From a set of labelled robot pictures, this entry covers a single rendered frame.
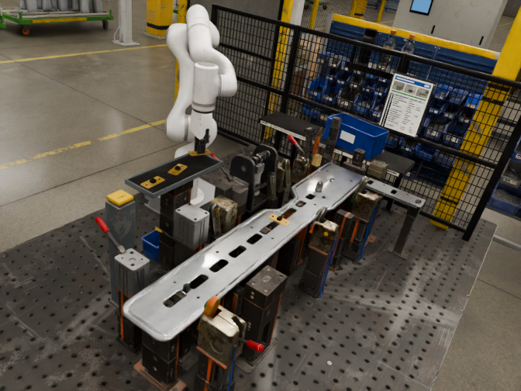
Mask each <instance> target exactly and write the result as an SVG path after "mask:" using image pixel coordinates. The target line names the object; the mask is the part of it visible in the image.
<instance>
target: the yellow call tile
mask: <svg viewBox="0 0 521 391"><path fill-rule="evenodd" d="M106 198H107V199H108V200H109V201H111V202H114V203H115V204H116V205H118V206H120V205H122V204H124V203H126V202H128V201H130V200H133V196H132V195H130V194H128V193H127V192H124V191H123V190H119V191H117V192H114V193H112V194H109V195H107V196H106Z"/></svg>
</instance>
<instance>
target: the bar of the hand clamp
mask: <svg viewBox="0 0 521 391"><path fill-rule="evenodd" d="M304 131H305V154H304V157H306V158H308V159H310V160H309V163H311V159H312V138H313V134H314V136H316V135H317V134H318V130H313V128H312V127H309V128H307V129H306V130H304Z"/></svg>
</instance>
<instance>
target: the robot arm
mask: <svg viewBox="0 0 521 391"><path fill-rule="evenodd" d="M186 23H187V24H184V23H175V24H173V25H171V26H169V28H168V29H167V32H166V37H165V40H166V43H167V46H168V48H169V49H170V51H171V52H172V54H173V55H174V56H175V57H176V59H177V61H178V64H179V69H180V78H179V91H178V97H177V100H176V102H175V104H174V107H173V109H172V110H171V112H170V114H169V115H168V117H167V119H166V121H165V124H164V133H165V135H166V137H167V138H168V139H170V140H173V141H186V142H191V143H189V144H187V145H185V146H183V147H180V148H178V149H177V150H176V151H175V155H174V158H176V157H180V156H182V155H184V154H187V153H188V151H197V154H204V153H205V149H206V148H207V147H208V146H209V145H210V144H211V143H212V142H213V141H214V139H215V138H216V135H217V124H216V121H215V120H214V119H213V118H212V112H213V110H214V109H215V104H216V97H217V96H222V97H231V96H234V95H235V94H236V91H237V81H236V74H235V71H234V68H233V65H232V64H231V62H230V61H229V60H228V58H227V57H225V56H224V55H223V54H221V53H220V52H219V51H217V50H214V49H216V48H217V47H218V45H219V41H220V35H219V31H218V30H217V28H216V27H215V26H214V25H213V23H212V22H210V21H209V14H208V13H207V11H206V9H205V8H204V7H203V6H201V5H193V6H192V7H190V8H189V10H188V11H187V14H186ZM188 50H189V53H190V55H189V53H188ZM190 105H191V107H192V111H191V115H186V114H185V110H186V109H187V108H188V107H189V106H190ZM203 199H204V193H203V192H202V190H201V189H199V188H198V178H196V179H194V181H193V188H192V189H191V203H192V204H194V205H198V204H199V203H201V202H202V201H203Z"/></svg>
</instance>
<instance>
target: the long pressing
mask: <svg viewBox="0 0 521 391"><path fill-rule="evenodd" d="M363 177H364V176H363V175H360V174H358V173H356V172H353V171H350V170H348V169H346V168H342V167H340V166H338V165H336V164H333V163H331V162H329V163H326V164H325V165H323V166H322V167H321V168H319V169H317V170H316V171H314V172H313V173H312V174H310V175H308V176H307V177H305V178H304V179H302V180H301V181H300V182H298V183H296V184H295V185H293V186H292V187H291V189H290V192H291V194H292V196H293V200H291V201H290V202H288V203H287V204H285V205H284V206H282V207H281V208H280V209H262V210H259V211H258V212H257V213H255V214H254V215H253V216H251V217H249V218H248V219H246V220H244V221H243V222H242V223H240V224H239V225H237V226H236V227H234V228H233V229H232V230H230V231H228V232H227V233H225V234H224V235H222V236H221V237H220V238H218V239H217V240H215V241H213V242H212V243H211V244H209V245H208V246H206V247H204V248H203V249H201V250H200V251H199V252H197V253H196V254H194V255H192V256H191V257H190V258H189V259H187V260H186V261H184V262H182V263H181V264H180V265H178V266H177V267H175V268H173V269H172V270H170V271H169V272H168V273H166V274H165V275H163V276H161V277H160V278H159V279H157V280H156V281H155V282H153V283H151V284H150V285H148V286H147V287H146V288H144V289H142V290H141V291H139V292H138V293H137V294H135V295H134V296H132V297H130V298H129V299H128V300H127V301H125V302H124V304H123V305H122V314H123V315H124V317H125V318H127V319H128V320H130V321H131V322H132V323H134V324H135V325H137V326H138V327H139V328H140V329H141V330H143V331H144V332H146V333H147V334H149V335H150V336H151V337H152V338H153V339H155V340H157V341H162V342H166V341H172V340H174V339H175V338H176V337H177V336H178V335H179V334H181V333H182V332H183V331H184V330H186V329H187V328H188V327H189V326H190V325H192V324H193V323H194V322H195V321H196V320H197V319H198V318H199V317H200V316H201V315H202V313H203V311H204V309H205V307H204V305H205V303H206V301H207V300H208V299H210V298H211V297H212V296H214V295H215V296H217V297H218V298H219V299H222V298H223V297H224V296H225V295H226V294H228V293H229V292H230V291H231V290H232V289H234V288H235V287H236V286H237V285H239V284H240V283H241V282H242V281H243V280H244V279H245V278H246V277H247V276H249V275H250V274H251V273H252V272H254V271H255V270H256V269H257V268H258V267H260V266H261V265H262V264H263V263H264V262H265V261H266V260H267V259H269V258H270V257H271V256H272V255H273V254H275V253H276V252H277V251H278V250H279V249H281V248H282V247H283V246H284V245H285V244H287V243H288V242H289V241H290V240H291V239H292V238H293V237H294V236H296V235H297V234H298V233H299V232H300V231H302V230H303V229H304V228H305V227H307V226H308V225H309V224H310V223H311V222H312V221H313V220H314V219H315V218H316V213H317V211H318V210H319V209H320V208H321V207H322V206H325V207H326V208H327V209H328V210H327V212H329V211H332V210H334V209H335V208H337V207H338V206H339V205H340V204H341V203H342V202H343V201H345V200H346V199H347V198H348V197H349V196H350V195H352V194H353V193H354V192H355V191H356V190H357V187H358V186H359V184H358V183H359V182H360V180H361V179H362V178H363ZM333 178H334V180H333ZM330 179H332V181H331V182H330ZM318 181H322V182H323V190H322V192H316V191H315V189H316V184H317V182H318ZM351 181H352V182H351ZM308 195H313V196H315V197H314V198H313V199H307V198H306V196H308ZM323 197H324V198H323ZM300 201H302V202H305V203H306V204H305V205H304V206H303V207H298V206H296V204H297V203H298V202H300ZM314 204H315V205H314ZM289 209H294V210H296V212H295V213H293V214H292V215H290V217H289V218H287V219H286V220H288V221H290V224H289V225H287V226H284V225H282V224H280V223H278V224H279V225H278V226H276V227H275V228H274V229H273V230H271V231H270V232H269V233H267V234H263V233H261V232H260V231H261V230H262V229H264V228H265V227H266V226H267V225H269V224H270V223H272V222H275V221H273V220H271V219H269V218H268V217H269V216H270V215H271V214H272V213H273V214H275V215H277V216H281V215H282V214H283V213H285V212H286V211H288V210H289ZM251 227H253V228H251ZM255 234H258V235H260V236H262V238H261V239H260V240H258V241H257V242H256V243H255V244H248V243H247V240H249V239H250V238H252V236H254V235H255ZM271 238H274V239H271ZM238 247H244V248H245V249H246V250H245V251H244V252H243V253H242V254H240V255H239V256H237V257H236V258H233V257H231V256H229V254H230V253H231V252H232V251H234V250H235V249H237V248H238ZM217 251H218V252H219V253H216V252H217ZM220 260H224V261H226V262H228V264H227V265H226V266H224V267H223V268H221V269H220V270H219V271H218V272H212V271H210V270H209V269H210V268H211V267H212V266H213V265H215V264H216V263H217V262H219V261H220ZM200 275H204V276H206V277H207V278H208V279H207V280H206V281H205V282H203V283H202V284H201V285H200V286H198V287H197V288H196V289H191V288H190V289H191V290H190V291H189V292H187V293H185V292H183V291H182V289H183V285H184V284H185V283H188V284H189V283H190V282H192V281H193V280H195V279H196V278H198V277H199V276H200ZM174 282H176V283H174ZM177 292H182V293H184V294H185V297H184V298H183V299H181V300H180V301H179V302H177V303H176V304H174V305H173V306H172V307H170V308H168V307H166V306H165V305H164V304H163V303H164V302H165V301H166V300H168V299H169V298H171V297H172V296H173V295H174V294H175V293H177ZM197 297H199V299H198V298H197Z"/></svg>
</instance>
